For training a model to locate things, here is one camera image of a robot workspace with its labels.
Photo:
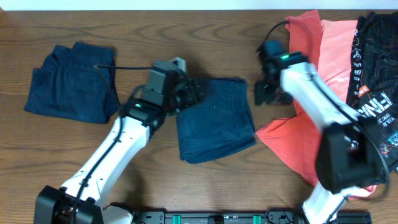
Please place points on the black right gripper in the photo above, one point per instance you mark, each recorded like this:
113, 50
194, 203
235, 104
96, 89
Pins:
262, 95

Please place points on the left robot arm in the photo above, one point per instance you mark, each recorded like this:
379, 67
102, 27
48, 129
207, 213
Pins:
82, 198

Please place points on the folded navy shorts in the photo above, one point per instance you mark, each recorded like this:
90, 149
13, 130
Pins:
68, 85

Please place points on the pink coral t-shirt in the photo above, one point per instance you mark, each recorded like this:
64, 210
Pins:
334, 64

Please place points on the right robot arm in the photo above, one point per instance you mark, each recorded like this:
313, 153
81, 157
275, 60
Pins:
348, 158

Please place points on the black printed t-shirt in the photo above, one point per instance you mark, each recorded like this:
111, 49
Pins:
372, 89

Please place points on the navy blue shorts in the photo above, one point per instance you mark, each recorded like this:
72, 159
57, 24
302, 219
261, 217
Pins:
219, 126

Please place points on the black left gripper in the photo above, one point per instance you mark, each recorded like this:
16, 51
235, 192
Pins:
191, 91

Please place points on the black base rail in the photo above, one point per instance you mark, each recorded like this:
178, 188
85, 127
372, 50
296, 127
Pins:
236, 217

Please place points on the red orange t-shirt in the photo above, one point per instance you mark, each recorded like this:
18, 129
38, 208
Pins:
296, 140

